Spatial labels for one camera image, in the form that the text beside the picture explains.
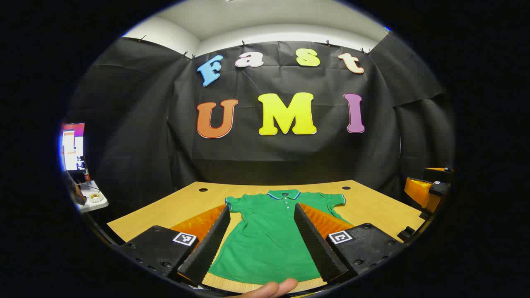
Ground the green T-shirt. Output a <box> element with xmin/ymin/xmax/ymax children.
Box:
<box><xmin>208</xmin><ymin>189</ymin><xmax>353</xmax><ymax>285</ymax></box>

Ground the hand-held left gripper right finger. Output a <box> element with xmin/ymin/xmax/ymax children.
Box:
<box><xmin>293</xmin><ymin>202</ymin><xmax>406</xmax><ymax>285</ymax></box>

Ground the black table bracket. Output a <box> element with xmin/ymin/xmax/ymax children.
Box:
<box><xmin>397</xmin><ymin>226</ymin><xmax>416</xmax><ymax>243</ymax></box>

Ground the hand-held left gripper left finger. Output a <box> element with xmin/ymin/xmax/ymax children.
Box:
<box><xmin>118</xmin><ymin>205</ymin><xmax>231</xmax><ymax>288</ymax></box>

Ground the black backdrop cloth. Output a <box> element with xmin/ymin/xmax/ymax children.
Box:
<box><xmin>66</xmin><ymin>36</ymin><xmax>456</xmax><ymax>216</ymax></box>

